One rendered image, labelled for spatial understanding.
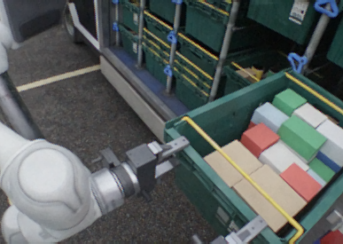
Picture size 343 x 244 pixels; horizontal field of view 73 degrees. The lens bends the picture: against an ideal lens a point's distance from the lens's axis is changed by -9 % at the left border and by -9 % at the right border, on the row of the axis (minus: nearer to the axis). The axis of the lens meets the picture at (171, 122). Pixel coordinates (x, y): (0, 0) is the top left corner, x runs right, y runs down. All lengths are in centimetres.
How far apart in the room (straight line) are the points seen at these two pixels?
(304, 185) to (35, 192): 58
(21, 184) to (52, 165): 4
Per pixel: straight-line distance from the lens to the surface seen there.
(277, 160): 81
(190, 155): 60
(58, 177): 34
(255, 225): 53
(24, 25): 333
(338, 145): 87
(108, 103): 299
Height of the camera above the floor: 188
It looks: 43 degrees down
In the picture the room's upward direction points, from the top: 9 degrees clockwise
